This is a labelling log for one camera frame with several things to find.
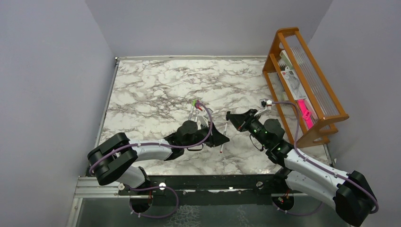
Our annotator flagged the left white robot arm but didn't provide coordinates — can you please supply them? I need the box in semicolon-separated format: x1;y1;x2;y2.
87;120;230;194

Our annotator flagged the black mounting rail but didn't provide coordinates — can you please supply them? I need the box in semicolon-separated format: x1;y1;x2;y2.
118;173;291;206

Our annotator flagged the white packaged item in rack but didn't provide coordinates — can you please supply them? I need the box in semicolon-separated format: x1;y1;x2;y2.
278;50;307;100

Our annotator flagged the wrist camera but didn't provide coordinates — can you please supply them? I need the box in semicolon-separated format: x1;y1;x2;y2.
259;98;273;110
197;108;210;127

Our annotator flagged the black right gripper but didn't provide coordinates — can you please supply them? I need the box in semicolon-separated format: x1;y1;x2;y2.
227;108;270;148

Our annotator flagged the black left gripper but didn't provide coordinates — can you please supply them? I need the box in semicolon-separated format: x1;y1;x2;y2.
183;122;229;148

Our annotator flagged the white marker pen red end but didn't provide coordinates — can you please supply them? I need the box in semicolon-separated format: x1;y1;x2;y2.
219;122;228;153

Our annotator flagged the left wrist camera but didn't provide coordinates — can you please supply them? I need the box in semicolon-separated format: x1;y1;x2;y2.
197;108;210;127

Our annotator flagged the black pen cap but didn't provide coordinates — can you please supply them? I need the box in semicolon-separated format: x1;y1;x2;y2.
226;111;231;121

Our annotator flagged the white marker pen green tip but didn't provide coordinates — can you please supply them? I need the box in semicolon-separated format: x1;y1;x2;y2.
188;105;194;120

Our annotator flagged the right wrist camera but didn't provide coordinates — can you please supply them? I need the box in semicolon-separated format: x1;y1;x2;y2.
259;98;273;110

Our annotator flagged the orange wooden rack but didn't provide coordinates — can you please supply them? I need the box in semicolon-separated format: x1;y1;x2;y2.
262;27;349;148

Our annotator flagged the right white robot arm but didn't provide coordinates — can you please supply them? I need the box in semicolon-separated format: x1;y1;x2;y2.
226;109;379;227

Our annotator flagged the purple cable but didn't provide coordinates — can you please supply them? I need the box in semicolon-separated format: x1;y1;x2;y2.
89;100;214;219
269;101;380;218

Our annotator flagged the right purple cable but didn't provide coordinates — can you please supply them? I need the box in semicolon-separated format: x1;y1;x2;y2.
269;101;380;218

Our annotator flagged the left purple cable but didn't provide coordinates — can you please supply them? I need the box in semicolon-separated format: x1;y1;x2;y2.
89;100;214;219

